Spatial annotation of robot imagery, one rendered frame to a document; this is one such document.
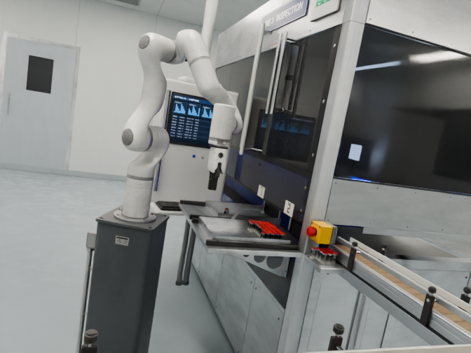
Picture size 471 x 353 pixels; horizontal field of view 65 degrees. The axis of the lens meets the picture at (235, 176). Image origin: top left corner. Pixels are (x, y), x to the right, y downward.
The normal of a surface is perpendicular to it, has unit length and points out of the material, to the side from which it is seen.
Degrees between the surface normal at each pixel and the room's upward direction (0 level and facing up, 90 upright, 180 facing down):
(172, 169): 90
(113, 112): 90
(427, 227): 90
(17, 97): 90
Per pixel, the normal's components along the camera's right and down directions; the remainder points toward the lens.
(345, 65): 0.30, 0.18
